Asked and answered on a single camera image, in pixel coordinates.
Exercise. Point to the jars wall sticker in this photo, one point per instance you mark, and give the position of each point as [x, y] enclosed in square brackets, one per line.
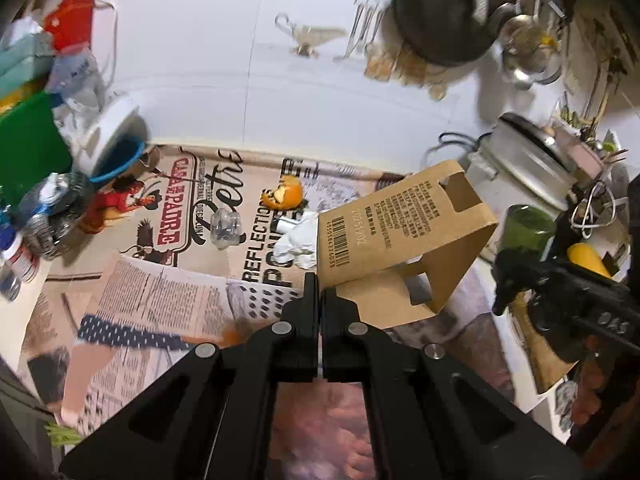
[400, 67]

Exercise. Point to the red tin box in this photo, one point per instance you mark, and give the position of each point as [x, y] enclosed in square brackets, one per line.
[70, 15]

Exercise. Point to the newspaper print cloth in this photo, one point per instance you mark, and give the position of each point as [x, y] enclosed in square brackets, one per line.
[165, 290]

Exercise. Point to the white lidded jar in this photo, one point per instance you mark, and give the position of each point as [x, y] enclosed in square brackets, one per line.
[15, 260]

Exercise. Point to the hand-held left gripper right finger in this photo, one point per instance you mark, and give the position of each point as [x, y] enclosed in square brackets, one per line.
[340, 340]

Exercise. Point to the green plastic crate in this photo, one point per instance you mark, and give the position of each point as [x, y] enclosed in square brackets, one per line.
[30, 145]

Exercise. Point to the black wok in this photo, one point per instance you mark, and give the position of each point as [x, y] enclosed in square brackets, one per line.
[435, 10]

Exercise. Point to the brown cardboard package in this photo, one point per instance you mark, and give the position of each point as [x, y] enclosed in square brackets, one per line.
[400, 220]

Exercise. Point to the black pot yellow lid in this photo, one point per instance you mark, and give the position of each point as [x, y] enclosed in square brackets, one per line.
[590, 259]

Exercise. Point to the clear plastic cup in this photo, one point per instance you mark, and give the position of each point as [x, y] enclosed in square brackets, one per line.
[226, 230]

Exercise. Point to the teal tissue box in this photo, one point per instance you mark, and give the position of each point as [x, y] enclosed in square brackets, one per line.
[22, 55]

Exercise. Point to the crumpled white paper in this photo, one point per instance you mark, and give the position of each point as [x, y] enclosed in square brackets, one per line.
[297, 242]

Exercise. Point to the person's right hand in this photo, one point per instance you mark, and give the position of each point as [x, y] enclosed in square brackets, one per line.
[587, 390]

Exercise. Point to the clear glass jar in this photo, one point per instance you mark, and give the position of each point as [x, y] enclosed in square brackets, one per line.
[55, 210]

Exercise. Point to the white plastic container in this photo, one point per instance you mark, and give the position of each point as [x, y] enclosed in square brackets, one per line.
[112, 130]

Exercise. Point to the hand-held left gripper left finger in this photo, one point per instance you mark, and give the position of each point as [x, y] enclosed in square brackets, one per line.
[300, 340]

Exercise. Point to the blue plastic basin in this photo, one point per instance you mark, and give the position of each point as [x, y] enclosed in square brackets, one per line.
[120, 169]

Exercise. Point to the small orange scrap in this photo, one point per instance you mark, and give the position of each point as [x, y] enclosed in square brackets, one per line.
[231, 338]

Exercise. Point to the wooden cutting board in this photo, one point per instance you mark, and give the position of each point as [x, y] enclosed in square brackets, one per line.
[545, 355]

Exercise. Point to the green leafy scrap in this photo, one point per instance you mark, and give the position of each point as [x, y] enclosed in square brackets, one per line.
[62, 434]

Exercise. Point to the blue printed plastic bag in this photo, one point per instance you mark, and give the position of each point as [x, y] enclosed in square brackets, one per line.
[75, 77]

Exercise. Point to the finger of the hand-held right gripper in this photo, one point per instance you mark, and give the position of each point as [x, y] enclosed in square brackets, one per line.
[517, 272]

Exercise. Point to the rack wall sticker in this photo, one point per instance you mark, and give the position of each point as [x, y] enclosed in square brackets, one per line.
[362, 25]

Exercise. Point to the orange peel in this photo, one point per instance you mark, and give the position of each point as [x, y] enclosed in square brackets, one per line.
[285, 195]

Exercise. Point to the white rice cooker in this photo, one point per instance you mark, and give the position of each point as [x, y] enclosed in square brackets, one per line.
[520, 165]

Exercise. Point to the pink utensil holder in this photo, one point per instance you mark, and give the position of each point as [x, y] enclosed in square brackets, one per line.
[580, 152]

